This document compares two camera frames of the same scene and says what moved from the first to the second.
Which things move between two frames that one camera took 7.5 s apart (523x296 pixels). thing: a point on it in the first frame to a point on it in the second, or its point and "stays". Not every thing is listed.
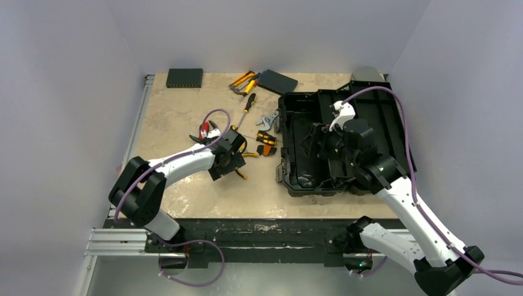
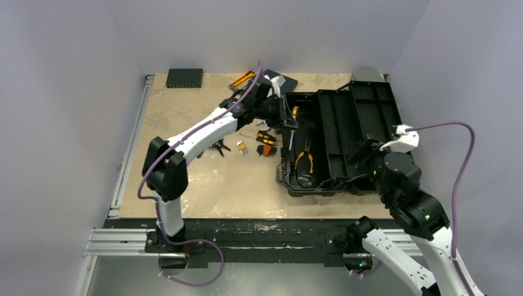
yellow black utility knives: [240, 85] stays
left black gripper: [216, 172] to [283, 112]
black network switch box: [184, 78] stays
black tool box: [301, 171] stays
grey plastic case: [367, 73] stays
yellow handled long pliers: [245, 155] to [306, 149]
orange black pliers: [266, 150] stays
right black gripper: [332, 146] to [368, 148]
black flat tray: [276, 82] stays
